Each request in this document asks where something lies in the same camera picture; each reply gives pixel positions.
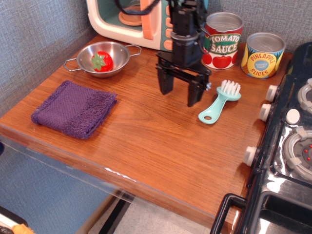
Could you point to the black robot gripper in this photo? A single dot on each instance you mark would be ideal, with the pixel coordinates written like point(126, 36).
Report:
point(183, 62)

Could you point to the teal dish brush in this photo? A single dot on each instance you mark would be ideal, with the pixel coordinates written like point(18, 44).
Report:
point(227, 91)

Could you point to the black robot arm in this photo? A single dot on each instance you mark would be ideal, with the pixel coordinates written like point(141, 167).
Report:
point(188, 17)

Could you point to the purple folded towel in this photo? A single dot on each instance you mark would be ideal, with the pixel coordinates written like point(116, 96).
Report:
point(75, 110)

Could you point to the teal toy microwave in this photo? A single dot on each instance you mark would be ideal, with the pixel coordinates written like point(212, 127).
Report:
point(150, 31)

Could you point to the tomato sauce can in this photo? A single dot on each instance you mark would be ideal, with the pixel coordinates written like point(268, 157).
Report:
point(222, 41)

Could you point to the orange microwave plate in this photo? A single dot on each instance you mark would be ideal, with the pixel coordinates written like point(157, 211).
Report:
point(130, 20)

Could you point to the red toy strawberry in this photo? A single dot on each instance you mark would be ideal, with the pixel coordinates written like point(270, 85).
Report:
point(102, 62)

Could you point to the grey stove knob middle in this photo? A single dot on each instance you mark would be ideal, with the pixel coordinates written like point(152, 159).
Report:
point(264, 112)

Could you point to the grey stove knob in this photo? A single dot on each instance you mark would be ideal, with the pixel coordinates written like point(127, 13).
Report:
point(264, 112)
point(249, 155)
point(271, 92)

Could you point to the pineapple slices can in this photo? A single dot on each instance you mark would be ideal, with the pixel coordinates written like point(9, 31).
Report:
point(262, 55)

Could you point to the grey stove knob upper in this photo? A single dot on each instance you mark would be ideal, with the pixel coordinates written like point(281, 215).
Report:
point(271, 92)

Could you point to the grey stove knob lower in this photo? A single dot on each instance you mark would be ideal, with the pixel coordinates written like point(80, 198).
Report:
point(249, 155)

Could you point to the black toy stove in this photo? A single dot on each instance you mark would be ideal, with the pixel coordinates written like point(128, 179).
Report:
point(279, 199)

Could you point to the orange fuzzy object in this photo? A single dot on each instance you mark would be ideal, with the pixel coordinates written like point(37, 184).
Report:
point(22, 229)

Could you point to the steel bowl with handles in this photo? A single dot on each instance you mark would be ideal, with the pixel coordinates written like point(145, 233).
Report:
point(120, 54)

